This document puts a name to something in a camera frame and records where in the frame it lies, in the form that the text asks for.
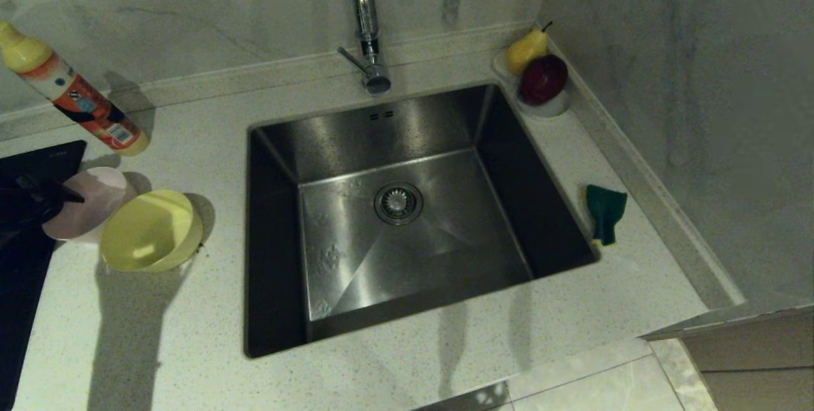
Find pink plastic bowl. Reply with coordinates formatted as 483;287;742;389
42;167;137;244

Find orange label dish soap bottle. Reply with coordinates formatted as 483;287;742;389
0;20;151;157

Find yellow plastic bowl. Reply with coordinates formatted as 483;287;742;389
100;190;205;273

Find chrome faucet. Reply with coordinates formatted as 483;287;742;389
336;0;392;95

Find green and yellow sponge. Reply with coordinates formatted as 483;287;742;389
585;184;629;247

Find stainless steel sink basin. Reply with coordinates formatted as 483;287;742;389
245;83;600;358

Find black induction cooktop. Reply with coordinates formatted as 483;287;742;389
0;139;88;411

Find round metal drain strainer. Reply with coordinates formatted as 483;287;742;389
374;181;424;226

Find yellow pear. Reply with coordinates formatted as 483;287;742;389
506;20;554;76

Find dark red apple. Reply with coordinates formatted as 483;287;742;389
520;54;570;106

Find small white dish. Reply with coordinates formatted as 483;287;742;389
493;50;572;119

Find beige wooden cabinet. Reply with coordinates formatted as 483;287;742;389
639;303;814;411

